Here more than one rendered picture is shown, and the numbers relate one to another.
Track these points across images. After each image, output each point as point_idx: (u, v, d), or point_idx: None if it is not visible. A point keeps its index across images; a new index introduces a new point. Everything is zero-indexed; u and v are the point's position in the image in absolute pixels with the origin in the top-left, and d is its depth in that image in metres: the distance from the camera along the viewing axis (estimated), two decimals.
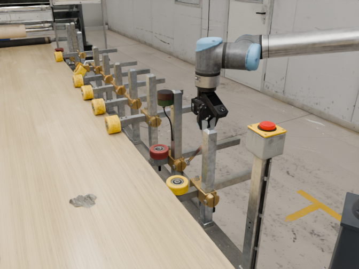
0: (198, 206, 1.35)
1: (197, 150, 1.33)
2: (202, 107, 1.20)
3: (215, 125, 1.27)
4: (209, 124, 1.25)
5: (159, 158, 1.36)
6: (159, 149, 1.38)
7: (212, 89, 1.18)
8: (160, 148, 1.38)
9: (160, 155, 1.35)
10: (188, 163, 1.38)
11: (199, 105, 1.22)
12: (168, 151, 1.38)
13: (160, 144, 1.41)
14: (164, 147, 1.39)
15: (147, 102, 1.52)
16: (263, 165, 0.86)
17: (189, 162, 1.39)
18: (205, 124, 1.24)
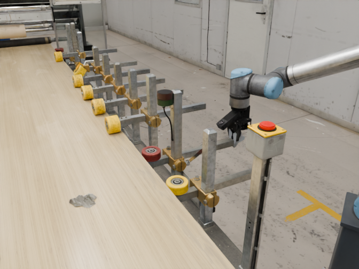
0: (198, 206, 1.35)
1: (198, 153, 1.33)
2: None
3: (235, 140, 1.53)
4: (233, 136, 1.55)
5: (151, 160, 1.35)
6: (151, 151, 1.36)
7: (233, 108, 1.48)
8: (151, 150, 1.36)
9: (151, 157, 1.34)
10: (188, 164, 1.39)
11: None
12: (160, 153, 1.37)
13: (152, 146, 1.40)
14: (156, 149, 1.38)
15: (147, 102, 1.52)
16: (263, 165, 0.86)
17: (189, 163, 1.39)
18: (230, 133, 1.56)
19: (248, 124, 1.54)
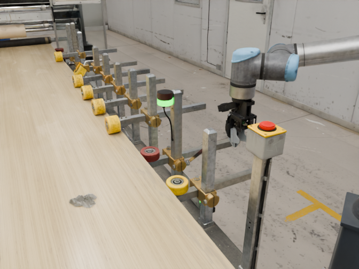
0: (198, 206, 1.35)
1: (198, 153, 1.33)
2: None
3: (227, 134, 1.26)
4: None
5: (150, 161, 1.34)
6: (150, 151, 1.36)
7: None
8: (150, 150, 1.36)
9: (150, 157, 1.34)
10: (188, 164, 1.39)
11: None
12: (159, 153, 1.36)
13: (151, 147, 1.39)
14: (155, 149, 1.38)
15: (147, 102, 1.52)
16: (263, 165, 0.86)
17: (189, 163, 1.39)
18: None
19: (241, 126, 1.18)
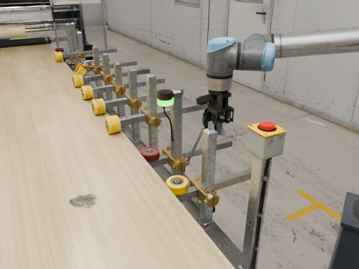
0: (198, 206, 1.35)
1: (194, 145, 1.35)
2: None
3: (205, 128, 1.22)
4: None
5: (150, 161, 1.34)
6: (150, 151, 1.36)
7: None
8: (150, 150, 1.36)
9: (150, 157, 1.34)
10: (188, 163, 1.38)
11: None
12: (159, 153, 1.36)
13: (151, 147, 1.39)
14: (155, 149, 1.38)
15: (147, 102, 1.52)
16: (263, 165, 0.86)
17: (188, 161, 1.39)
18: None
19: (218, 119, 1.13)
